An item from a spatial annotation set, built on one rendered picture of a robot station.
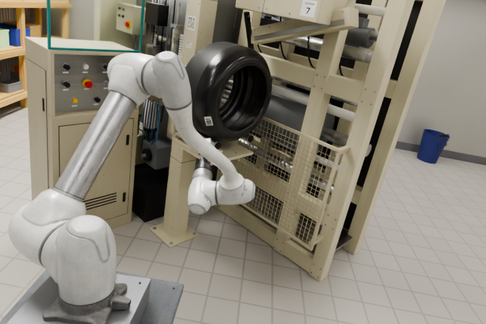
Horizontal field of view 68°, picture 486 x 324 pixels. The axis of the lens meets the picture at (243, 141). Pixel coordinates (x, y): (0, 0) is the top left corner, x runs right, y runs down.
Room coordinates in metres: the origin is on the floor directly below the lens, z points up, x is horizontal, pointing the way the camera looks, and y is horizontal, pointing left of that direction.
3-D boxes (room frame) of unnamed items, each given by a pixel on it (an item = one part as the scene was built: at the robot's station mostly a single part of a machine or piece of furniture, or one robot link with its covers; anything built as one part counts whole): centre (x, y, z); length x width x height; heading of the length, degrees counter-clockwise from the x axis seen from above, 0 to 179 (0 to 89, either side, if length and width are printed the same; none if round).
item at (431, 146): (5.09, -2.76, 0.23); 0.40 x 0.36 x 0.46; 89
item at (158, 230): (2.25, 0.38, 0.01); 0.27 x 0.27 x 0.02; 50
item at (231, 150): (2.10, 0.18, 0.80); 0.37 x 0.36 x 0.02; 140
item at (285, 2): (2.25, -0.11, 1.71); 0.61 x 0.25 x 0.15; 50
